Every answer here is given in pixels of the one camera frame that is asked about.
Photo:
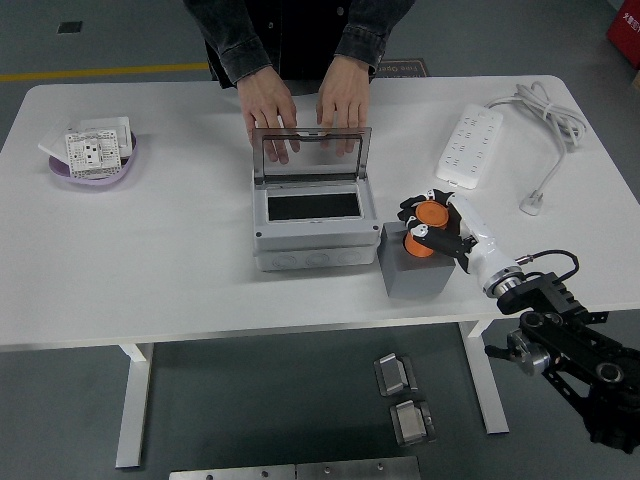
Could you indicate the person's left hand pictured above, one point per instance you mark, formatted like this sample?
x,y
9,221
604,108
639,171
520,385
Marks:
x,y
345,97

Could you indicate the black floor hatch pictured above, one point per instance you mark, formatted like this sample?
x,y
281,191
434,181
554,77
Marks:
x,y
69,28

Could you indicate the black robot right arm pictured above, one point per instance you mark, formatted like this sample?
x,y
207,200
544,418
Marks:
x,y
550,295

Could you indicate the white power strip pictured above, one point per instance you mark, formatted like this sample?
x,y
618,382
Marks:
x,y
467,145

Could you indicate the white switch plate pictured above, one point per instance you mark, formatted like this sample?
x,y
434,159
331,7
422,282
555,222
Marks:
x,y
52,142
107,122

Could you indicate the white socket module with holes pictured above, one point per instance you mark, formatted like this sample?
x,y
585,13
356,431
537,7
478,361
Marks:
x,y
92,150

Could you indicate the yellow floor tape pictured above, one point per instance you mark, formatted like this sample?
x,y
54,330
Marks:
x,y
100,71

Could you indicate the person's right hand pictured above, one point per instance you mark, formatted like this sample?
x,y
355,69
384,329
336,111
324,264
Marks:
x,y
267,105

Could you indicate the orange cylinder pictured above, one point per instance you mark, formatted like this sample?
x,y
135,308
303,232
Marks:
x,y
432,214

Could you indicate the purple bowl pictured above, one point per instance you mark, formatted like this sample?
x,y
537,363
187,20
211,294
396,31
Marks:
x,y
95,181

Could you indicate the grey box with clear lid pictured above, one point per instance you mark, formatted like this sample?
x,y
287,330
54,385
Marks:
x,y
315,245

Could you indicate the brown cardboard box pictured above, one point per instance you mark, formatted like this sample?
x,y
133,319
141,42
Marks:
x,y
636,81

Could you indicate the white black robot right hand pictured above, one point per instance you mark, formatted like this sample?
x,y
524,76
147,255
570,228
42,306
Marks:
x,y
480,245

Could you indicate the metal block fixture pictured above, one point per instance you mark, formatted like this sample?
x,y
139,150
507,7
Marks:
x,y
412,422
395,375

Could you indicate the red box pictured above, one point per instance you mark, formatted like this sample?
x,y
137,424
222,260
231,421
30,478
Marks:
x,y
627,35

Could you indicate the brown floor sign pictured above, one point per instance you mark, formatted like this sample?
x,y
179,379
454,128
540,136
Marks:
x,y
405,67

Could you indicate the grey cube with round hole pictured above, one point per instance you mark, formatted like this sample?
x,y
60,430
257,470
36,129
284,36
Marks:
x,y
415,280

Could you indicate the person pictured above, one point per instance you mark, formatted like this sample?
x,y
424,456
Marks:
x,y
300,30

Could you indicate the white table leg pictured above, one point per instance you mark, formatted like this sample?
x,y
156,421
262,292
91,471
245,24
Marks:
x,y
135,400
487,385

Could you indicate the grey metal plate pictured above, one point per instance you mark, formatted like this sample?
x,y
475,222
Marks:
x,y
230,474
357,470

